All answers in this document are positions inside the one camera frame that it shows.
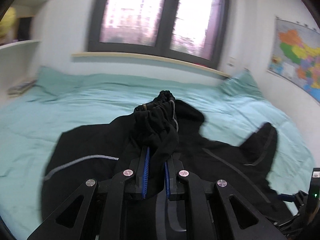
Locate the black hooded jacket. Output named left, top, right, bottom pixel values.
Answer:
left=41, top=90, right=291, bottom=222

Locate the teal quilted duvet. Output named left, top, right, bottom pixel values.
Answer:
left=1, top=67, right=316, bottom=239

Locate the teal pillow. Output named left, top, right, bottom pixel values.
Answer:
left=217, top=69, right=264, bottom=100

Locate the stack of books on shelf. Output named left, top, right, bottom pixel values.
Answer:
left=7, top=79, right=37, bottom=97

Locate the wooden window sill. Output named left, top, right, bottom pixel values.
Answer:
left=71, top=51, right=231, bottom=78

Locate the white bookshelf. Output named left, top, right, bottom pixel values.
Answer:
left=1, top=0, right=51, bottom=103

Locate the dark framed window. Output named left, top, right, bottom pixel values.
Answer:
left=87, top=0, right=229, bottom=69

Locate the yellow plush toy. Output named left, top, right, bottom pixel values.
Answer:
left=0, top=7, right=17, bottom=45

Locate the colourful wall map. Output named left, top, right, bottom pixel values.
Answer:
left=268, top=18, right=319, bottom=101

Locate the white wall socket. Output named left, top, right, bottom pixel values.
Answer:
left=227, top=57, right=236, bottom=67

